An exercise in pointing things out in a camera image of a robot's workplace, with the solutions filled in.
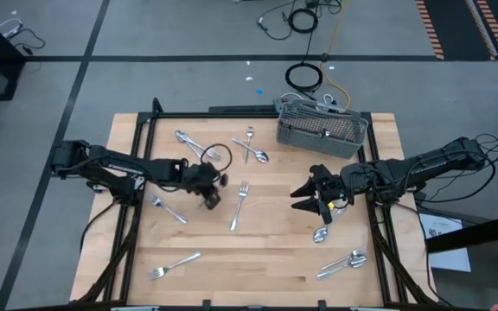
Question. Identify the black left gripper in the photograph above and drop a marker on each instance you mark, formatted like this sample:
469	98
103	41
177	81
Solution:
201	179

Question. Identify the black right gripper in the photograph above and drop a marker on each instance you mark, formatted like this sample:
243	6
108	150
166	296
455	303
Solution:
342	185

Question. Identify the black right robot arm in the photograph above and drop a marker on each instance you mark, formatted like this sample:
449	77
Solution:
426	166

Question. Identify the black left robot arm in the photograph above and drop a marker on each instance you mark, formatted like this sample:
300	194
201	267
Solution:
115	162

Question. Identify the grey plastic cutlery basket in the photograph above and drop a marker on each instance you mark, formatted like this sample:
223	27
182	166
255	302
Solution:
318	144

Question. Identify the black flat bar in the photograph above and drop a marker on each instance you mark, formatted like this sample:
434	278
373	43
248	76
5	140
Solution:
240	109

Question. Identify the grey power strip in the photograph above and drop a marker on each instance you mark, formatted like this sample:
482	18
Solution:
280	103

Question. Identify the white printed paper sheet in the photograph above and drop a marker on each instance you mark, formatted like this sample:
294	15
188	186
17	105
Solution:
448	259

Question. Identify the black metal side table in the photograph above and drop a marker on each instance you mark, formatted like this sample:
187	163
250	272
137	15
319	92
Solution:
469	235

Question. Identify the black orange striped floor mat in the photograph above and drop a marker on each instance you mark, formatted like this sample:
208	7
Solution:
456	26

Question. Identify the white power adapter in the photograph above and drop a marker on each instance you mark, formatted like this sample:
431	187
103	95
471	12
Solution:
9	29

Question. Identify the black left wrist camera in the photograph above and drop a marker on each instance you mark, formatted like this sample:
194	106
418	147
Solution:
212	202

